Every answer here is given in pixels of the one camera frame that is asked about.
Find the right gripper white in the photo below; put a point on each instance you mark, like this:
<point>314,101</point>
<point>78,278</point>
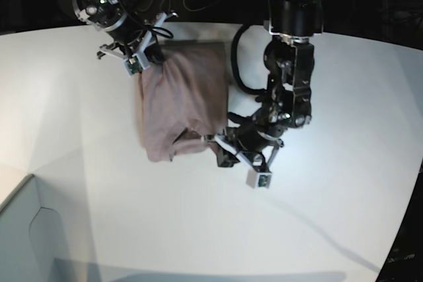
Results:
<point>135,38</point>

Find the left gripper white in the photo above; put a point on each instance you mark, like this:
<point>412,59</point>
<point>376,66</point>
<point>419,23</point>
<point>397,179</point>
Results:
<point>255,149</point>

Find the mauve pink t-shirt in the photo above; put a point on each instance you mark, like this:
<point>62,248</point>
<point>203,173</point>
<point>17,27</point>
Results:
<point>183,99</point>

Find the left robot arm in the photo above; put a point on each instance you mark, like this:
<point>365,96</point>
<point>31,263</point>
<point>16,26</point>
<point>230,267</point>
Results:
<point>286,100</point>

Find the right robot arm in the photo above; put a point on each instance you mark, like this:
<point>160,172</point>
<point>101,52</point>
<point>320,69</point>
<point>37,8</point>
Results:
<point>102,14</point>

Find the white cardboard box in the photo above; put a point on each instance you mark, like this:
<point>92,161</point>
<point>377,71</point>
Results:
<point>46,235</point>

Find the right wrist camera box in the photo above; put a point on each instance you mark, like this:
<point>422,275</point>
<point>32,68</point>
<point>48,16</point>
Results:
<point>133,66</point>

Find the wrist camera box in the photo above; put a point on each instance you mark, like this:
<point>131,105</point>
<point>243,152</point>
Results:
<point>133,66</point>
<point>258,179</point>

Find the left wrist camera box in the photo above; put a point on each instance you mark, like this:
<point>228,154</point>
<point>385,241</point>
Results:
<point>258,179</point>

